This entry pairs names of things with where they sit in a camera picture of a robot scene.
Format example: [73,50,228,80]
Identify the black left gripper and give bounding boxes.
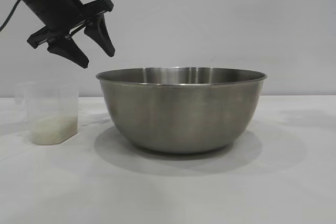
[27,0,116,69]

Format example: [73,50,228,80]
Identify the clear plastic measuring cup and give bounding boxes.
[15,80,79,146]

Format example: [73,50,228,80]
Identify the white rice grains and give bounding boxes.
[29,115,79,146]

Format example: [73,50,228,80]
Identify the stainless steel mixing bowl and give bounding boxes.
[96,66,268,155]

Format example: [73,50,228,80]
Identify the black cable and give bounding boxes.
[0,0,22,32]

